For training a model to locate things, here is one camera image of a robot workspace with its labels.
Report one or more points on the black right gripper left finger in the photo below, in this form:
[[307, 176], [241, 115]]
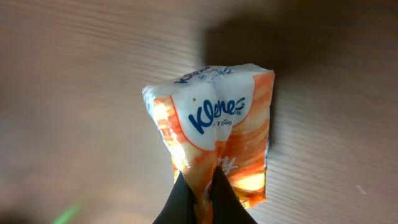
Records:
[[179, 205]]

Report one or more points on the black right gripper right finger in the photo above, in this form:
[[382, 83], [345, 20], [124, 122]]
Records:
[[227, 209]]

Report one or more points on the orange snack box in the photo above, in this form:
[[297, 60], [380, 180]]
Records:
[[217, 116]]

